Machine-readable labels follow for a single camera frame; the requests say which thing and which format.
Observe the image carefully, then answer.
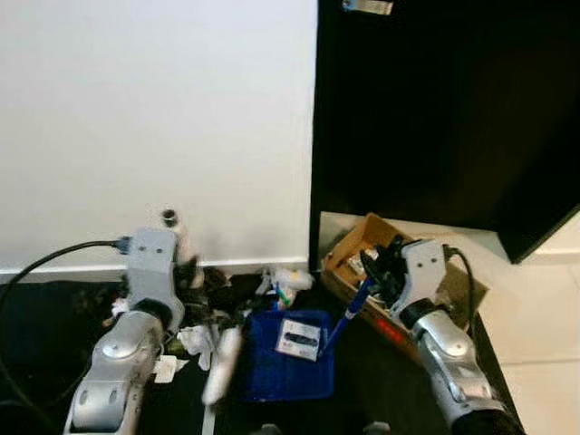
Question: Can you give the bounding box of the brown cardboard box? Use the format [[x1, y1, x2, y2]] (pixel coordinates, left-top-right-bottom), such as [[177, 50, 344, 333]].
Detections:
[[321, 213, 490, 356]]

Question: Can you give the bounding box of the white crumpled paper scrap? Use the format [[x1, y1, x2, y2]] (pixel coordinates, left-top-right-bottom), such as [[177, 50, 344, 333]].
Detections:
[[178, 326, 217, 363]]

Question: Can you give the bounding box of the white crumpled paper with green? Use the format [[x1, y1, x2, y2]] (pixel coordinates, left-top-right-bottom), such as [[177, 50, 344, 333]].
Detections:
[[268, 266, 315, 296]]

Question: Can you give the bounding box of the white flat paper scrap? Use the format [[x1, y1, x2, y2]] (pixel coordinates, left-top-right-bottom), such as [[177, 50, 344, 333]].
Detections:
[[152, 355, 189, 383]]

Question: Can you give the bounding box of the white label on dustpan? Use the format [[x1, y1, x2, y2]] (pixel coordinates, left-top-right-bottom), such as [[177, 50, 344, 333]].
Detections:
[[275, 318, 324, 362]]

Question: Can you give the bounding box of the black door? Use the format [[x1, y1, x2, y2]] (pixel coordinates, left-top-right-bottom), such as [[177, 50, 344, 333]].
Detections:
[[309, 0, 580, 271]]

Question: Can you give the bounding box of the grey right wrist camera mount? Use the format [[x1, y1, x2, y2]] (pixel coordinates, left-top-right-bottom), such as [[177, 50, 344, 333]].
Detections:
[[400, 238, 450, 307]]

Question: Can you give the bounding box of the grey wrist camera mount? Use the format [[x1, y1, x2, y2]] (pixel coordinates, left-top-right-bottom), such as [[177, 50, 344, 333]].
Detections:
[[124, 227, 185, 307], [400, 238, 450, 307]]

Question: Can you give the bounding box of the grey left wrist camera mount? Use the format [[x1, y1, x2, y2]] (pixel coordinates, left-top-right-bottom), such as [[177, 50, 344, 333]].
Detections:
[[124, 227, 185, 307]]

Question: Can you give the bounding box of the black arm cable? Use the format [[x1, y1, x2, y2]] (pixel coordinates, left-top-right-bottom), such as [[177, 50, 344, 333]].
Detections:
[[0, 238, 133, 300]]

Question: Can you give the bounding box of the silver door handle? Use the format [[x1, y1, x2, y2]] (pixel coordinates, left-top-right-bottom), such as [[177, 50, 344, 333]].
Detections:
[[342, 0, 395, 16]]

